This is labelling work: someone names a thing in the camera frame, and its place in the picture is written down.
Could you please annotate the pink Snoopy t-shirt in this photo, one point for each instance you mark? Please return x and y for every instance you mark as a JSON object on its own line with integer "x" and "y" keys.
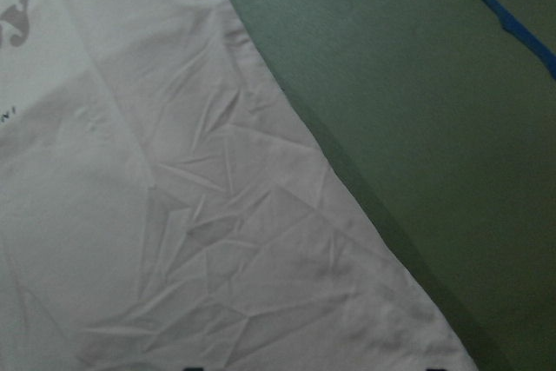
{"x": 163, "y": 206}

